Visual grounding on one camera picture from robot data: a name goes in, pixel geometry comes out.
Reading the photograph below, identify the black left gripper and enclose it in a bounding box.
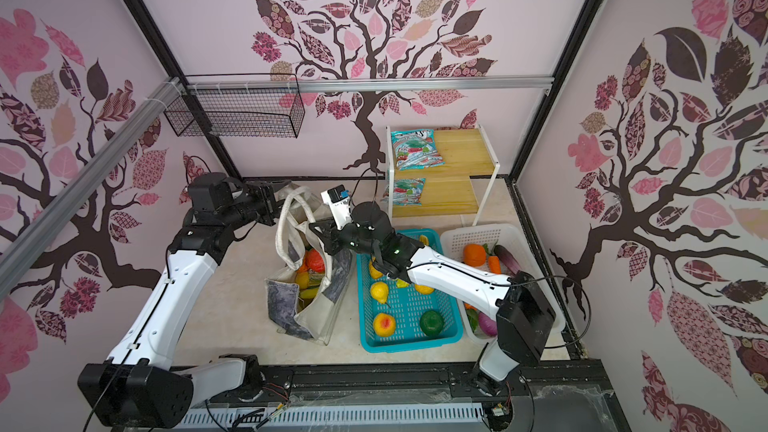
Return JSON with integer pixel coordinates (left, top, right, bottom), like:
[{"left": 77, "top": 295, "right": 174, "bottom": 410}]
[{"left": 222, "top": 179, "right": 296, "bottom": 230}]

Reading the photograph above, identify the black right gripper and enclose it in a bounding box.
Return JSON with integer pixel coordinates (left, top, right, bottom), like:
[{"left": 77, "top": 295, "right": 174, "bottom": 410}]
[{"left": 310, "top": 216, "right": 383, "bottom": 262}]

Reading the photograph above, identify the cream canvas grocery bag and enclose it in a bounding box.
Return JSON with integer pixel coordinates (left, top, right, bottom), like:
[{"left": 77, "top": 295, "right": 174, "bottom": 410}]
[{"left": 266, "top": 182, "right": 356, "bottom": 345}]

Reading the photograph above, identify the red tomato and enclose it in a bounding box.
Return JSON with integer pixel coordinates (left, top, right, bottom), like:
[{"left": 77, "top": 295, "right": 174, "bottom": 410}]
[{"left": 304, "top": 249, "right": 326, "bottom": 274}]

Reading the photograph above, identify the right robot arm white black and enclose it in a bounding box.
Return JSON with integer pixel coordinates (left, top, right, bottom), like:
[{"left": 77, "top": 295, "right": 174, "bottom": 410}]
[{"left": 310, "top": 189, "right": 556, "bottom": 397}]

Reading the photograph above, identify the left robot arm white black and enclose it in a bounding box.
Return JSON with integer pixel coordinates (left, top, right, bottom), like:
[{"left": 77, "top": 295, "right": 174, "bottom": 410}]
[{"left": 77, "top": 173, "right": 282, "bottom": 429}]

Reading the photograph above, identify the lower green white candy bag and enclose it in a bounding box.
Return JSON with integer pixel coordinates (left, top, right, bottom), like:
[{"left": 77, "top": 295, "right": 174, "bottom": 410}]
[{"left": 383, "top": 178, "right": 426, "bottom": 206}]

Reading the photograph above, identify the green white candy bag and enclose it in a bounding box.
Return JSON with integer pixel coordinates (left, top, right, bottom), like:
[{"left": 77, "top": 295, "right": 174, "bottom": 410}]
[
  {"left": 390, "top": 129, "right": 444, "bottom": 171},
  {"left": 383, "top": 178, "right": 426, "bottom": 206}
]

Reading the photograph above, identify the brownish yellow mango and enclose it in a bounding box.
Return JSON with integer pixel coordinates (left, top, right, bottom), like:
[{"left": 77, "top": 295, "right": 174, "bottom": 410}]
[{"left": 368, "top": 258, "right": 384, "bottom": 280}]

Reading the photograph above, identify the teal plastic fruit basket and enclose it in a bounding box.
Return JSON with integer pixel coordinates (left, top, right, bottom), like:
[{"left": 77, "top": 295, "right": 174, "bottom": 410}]
[{"left": 357, "top": 254, "right": 464, "bottom": 353}]

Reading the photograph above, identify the red yellow peach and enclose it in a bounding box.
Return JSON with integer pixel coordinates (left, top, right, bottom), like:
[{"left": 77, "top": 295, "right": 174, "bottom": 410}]
[{"left": 373, "top": 313, "right": 396, "bottom": 338}]

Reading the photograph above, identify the white wooden two-tier shelf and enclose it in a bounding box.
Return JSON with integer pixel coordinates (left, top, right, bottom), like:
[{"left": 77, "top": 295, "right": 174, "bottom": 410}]
[{"left": 386, "top": 125, "right": 500, "bottom": 225}]

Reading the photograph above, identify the green bell pepper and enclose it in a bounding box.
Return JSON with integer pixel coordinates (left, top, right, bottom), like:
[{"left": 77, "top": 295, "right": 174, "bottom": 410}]
[{"left": 419, "top": 310, "right": 445, "bottom": 337}]

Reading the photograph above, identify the orange tomato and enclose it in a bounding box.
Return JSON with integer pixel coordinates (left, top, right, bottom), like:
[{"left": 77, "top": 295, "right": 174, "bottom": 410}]
[{"left": 463, "top": 243, "right": 487, "bottom": 267}]

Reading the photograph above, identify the orange carrot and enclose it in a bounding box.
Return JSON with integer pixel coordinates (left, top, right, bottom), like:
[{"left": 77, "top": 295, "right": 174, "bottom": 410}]
[{"left": 487, "top": 255, "right": 502, "bottom": 275}]

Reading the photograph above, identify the white plastic vegetable basket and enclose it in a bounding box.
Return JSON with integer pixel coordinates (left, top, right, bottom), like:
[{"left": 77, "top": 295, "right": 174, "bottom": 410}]
[{"left": 440, "top": 223, "right": 565, "bottom": 345}]

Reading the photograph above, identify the purple eggplant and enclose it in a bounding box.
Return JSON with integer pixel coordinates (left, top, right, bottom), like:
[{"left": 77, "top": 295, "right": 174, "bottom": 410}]
[{"left": 493, "top": 244, "right": 522, "bottom": 277}]

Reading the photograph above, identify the purple red onion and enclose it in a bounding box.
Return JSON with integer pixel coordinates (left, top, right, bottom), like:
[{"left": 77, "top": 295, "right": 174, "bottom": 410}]
[{"left": 478, "top": 312, "right": 498, "bottom": 337}]

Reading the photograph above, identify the black right camera cable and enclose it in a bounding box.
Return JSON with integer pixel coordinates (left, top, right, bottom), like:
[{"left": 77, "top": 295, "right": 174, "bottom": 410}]
[{"left": 350, "top": 167, "right": 592, "bottom": 350}]

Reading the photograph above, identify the black wire wall basket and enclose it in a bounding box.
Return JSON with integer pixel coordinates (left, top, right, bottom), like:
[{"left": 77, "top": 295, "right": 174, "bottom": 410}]
[{"left": 164, "top": 72, "right": 305, "bottom": 139}]

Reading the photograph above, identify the aluminium frame bar rear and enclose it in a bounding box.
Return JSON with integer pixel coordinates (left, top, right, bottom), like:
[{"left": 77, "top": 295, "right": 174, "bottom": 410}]
[{"left": 186, "top": 74, "right": 554, "bottom": 93}]

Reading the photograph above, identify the aluminium frame bar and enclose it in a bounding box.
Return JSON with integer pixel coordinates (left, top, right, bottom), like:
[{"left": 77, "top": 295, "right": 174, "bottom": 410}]
[
  {"left": 1, "top": 77, "right": 183, "bottom": 297},
  {"left": 186, "top": 74, "right": 554, "bottom": 93}
]

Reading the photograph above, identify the white slotted cable duct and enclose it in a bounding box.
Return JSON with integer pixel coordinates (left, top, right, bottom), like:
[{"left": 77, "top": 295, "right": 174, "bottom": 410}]
[{"left": 175, "top": 403, "right": 485, "bottom": 431}]

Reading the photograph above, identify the aluminium frame bar left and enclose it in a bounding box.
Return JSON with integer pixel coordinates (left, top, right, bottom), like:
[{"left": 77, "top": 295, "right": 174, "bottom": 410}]
[{"left": 1, "top": 77, "right": 183, "bottom": 297}]

